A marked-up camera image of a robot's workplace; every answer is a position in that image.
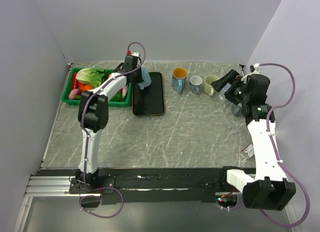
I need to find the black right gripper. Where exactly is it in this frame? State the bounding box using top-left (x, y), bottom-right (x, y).
top-left (210, 69), bottom-right (250, 106)

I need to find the light blue faceted mug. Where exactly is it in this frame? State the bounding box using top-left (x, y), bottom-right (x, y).
top-left (138, 65), bottom-right (152, 90)

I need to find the white grey mug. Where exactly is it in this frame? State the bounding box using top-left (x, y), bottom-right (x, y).
top-left (219, 92), bottom-right (228, 102)

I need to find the light green mug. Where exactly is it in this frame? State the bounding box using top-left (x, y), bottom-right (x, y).
top-left (203, 74), bottom-right (219, 97)

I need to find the lavender blue small mug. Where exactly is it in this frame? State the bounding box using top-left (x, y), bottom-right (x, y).
top-left (189, 75), bottom-right (203, 95)

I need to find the dark grey faceted mug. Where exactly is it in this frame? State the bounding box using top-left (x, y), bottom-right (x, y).
top-left (231, 104), bottom-right (242, 117)

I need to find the blue butterfly mug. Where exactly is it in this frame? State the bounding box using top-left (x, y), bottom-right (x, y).
top-left (171, 67), bottom-right (188, 94)

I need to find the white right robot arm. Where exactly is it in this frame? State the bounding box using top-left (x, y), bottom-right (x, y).
top-left (211, 69), bottom-right (296, 211)

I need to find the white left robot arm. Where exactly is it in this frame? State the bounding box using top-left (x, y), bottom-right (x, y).
top-left (75, 53), bottom-right (144, 193)

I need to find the green plastic bin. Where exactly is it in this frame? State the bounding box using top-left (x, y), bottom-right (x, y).
top-left (61, 67), bottom-right (133, 108)

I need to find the black tray gold rim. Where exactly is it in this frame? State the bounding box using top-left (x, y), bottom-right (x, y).
top-left (132, 72), bottom-right (165, 116)

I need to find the lettuce head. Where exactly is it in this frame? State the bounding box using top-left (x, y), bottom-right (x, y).
top-left (75, 68), bottom-right (108, 88)

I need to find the orange carrot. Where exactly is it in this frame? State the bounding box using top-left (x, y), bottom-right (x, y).
top-left (78, 83), bottom-right (94, 92)

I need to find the red chili pepper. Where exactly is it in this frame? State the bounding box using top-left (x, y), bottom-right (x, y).
top-left (72, 72), bottom-right (79, 90)

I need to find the purple onion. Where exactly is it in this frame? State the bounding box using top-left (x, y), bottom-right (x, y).
top-left (68, 88), bottom-right (82, 100)

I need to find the white paper tag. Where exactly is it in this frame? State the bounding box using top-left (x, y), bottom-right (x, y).
top-left (240, 144), bottom-right (255, 160)

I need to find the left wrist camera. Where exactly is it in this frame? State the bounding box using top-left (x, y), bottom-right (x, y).
top-left (127, 50), bottom-right (140, 57)

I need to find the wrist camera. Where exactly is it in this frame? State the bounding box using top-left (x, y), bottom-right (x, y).
top-left (127, 50), bottom-right (140, 57)
top-left (241, 63), bottom-right (261, 82)

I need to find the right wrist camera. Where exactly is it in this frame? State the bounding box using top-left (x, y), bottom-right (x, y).
top-left (241, 63), bottom-right (261, 82)

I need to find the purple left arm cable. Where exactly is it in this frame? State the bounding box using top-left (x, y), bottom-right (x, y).
top-left (80, 41), bottom-right (147, 190)

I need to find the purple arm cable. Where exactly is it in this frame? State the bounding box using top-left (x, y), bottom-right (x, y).
top-left (80, 41), bottom-right (147, 190)
top-left (258, 62), bottom-right (311, 228)

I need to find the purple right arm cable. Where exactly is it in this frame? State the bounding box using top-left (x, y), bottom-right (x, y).
top-left (258, 62), bottom-right (311, 228)

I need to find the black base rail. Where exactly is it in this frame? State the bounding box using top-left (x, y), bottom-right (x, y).
top-left (69, 166), bottom-right (238, 205)

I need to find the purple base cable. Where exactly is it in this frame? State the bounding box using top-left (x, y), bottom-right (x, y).
top-left (79, 186), bottom-right (125, 219)

